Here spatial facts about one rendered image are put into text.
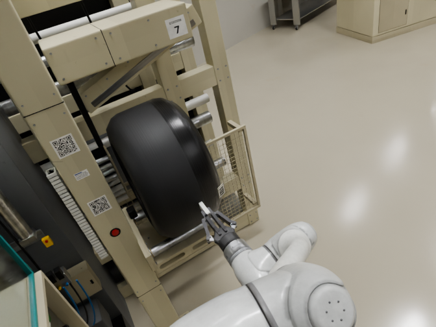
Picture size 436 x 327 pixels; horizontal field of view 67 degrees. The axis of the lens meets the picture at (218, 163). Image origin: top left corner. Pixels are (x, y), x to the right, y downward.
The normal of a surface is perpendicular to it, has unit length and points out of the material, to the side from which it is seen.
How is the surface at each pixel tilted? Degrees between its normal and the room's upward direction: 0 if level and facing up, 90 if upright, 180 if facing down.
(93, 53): 90
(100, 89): 90
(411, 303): 0
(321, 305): 46
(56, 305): 90
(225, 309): 11
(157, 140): 37
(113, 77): 90
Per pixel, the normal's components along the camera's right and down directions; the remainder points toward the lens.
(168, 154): 0.24, -0.18
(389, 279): -0.21, -0.80
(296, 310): -0.63, -0.36
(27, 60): 0.48, 0.43
